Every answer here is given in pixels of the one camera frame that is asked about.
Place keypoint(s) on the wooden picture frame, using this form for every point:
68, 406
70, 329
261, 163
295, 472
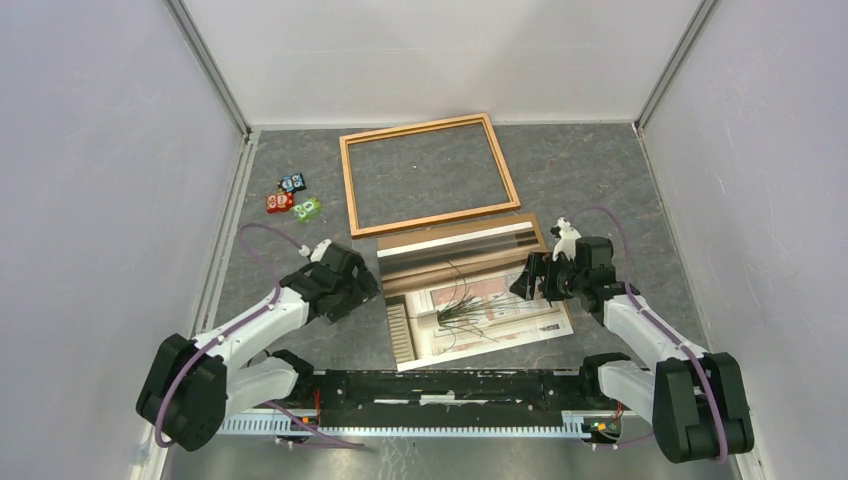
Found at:
425, 174

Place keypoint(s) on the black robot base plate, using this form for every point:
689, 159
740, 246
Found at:
446, 398

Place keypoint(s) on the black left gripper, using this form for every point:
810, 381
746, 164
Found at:
362, 289

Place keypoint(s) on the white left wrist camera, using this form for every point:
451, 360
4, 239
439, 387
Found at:
316, 253

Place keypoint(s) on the aluminium toothed rail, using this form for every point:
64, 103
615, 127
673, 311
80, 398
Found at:
272, 423

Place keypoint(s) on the blue toy block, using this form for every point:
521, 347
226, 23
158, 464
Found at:
292, 183

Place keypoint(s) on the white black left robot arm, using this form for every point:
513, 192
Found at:
195, 384

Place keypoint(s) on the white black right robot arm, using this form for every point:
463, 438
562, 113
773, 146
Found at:
694, 400

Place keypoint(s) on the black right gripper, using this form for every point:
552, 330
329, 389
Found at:
524, 285

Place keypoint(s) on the red toy block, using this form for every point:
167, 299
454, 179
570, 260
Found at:
280, 202

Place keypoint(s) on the glossy plant photo print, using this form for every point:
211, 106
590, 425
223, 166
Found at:
428, 341

